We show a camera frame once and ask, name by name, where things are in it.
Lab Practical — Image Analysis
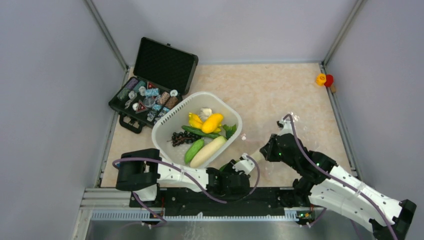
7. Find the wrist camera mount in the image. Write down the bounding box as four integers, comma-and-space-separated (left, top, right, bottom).
232, 153, 257, 175
277, 114, 294, 136

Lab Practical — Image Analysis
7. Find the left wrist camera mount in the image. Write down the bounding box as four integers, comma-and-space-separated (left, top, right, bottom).
232, 153, 257, 175

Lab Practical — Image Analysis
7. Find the long dark green cucumber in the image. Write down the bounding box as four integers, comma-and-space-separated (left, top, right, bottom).
181, 125, 221, 139

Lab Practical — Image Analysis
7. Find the red yellow emergency button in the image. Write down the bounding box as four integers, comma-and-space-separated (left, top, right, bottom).
315, 73, 337, 94

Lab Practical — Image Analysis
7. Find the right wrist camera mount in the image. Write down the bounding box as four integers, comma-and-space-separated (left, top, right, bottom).
277, 114, 294, 136

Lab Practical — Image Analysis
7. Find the white radish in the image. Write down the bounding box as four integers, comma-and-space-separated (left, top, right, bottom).
189, 136, 227, 168

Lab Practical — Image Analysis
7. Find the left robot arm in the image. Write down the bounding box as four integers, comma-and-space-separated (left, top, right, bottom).
112, 148, 256, 207

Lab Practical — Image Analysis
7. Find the green bok choy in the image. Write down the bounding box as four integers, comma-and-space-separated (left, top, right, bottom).
219, 150, 265, 173

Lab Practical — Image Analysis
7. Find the black open case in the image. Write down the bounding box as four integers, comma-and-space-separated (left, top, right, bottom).
108, 37, 199, 134

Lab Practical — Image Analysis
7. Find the black grape bunch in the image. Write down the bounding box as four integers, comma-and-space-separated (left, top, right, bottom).
169, 131, 201, 147

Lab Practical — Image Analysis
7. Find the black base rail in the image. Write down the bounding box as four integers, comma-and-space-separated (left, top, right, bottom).
79, 185, 332, 223

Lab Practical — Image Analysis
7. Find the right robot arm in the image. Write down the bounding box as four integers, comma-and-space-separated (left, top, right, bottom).
256, 133, 417, 240

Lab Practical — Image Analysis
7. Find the light green small cucumber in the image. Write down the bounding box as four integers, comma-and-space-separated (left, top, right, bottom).
184, 139, 205, 164

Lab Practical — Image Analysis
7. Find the clear zip top bag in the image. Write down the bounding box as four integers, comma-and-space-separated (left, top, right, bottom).
232, 113, 320, 182

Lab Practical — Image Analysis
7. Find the green leaf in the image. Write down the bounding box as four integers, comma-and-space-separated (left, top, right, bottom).
222, 124, 237, 140

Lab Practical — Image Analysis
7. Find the yellow bell pepper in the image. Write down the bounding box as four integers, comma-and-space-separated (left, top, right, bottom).
201, 113, 224, 134

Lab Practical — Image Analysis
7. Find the white plastic basket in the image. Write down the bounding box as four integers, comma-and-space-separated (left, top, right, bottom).
151, 91, 243, 168

